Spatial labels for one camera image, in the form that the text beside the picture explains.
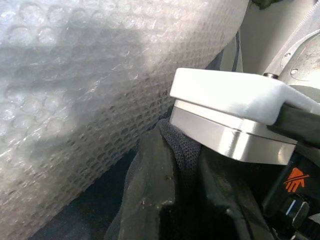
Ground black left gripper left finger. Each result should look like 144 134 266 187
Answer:
106 129 177 240

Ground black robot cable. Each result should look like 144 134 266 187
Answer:
231 29 242 74

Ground black mesh cloth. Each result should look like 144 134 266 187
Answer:
158 106 205 208

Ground dark navy garment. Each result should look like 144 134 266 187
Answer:
27 146 142 240

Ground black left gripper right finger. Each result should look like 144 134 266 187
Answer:
199 147 275 240

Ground clear bubble wrap sheet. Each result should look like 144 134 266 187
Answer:
0 0 251 240

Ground white zippered garment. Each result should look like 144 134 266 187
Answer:
238 0 320 76

